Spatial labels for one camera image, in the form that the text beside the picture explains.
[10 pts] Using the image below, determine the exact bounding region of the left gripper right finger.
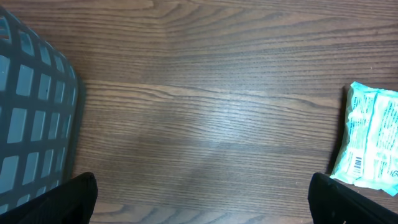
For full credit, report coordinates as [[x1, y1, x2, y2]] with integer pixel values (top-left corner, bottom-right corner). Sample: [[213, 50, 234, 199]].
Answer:
[[308, 172, 397, 224]]

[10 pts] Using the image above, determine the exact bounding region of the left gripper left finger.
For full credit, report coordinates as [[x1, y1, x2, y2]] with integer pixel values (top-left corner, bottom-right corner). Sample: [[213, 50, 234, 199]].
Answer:
[[1, 172, 98, 224]]

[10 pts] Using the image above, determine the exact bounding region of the teal snack packet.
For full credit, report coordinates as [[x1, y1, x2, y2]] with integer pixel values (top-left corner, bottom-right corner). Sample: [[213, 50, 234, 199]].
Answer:
[[330, 82, 397, 196]]

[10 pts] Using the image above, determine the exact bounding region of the grey plastic shopping basket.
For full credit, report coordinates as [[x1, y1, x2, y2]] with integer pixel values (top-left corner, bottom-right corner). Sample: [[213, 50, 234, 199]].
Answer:
[[1, 8, 80, 213]]

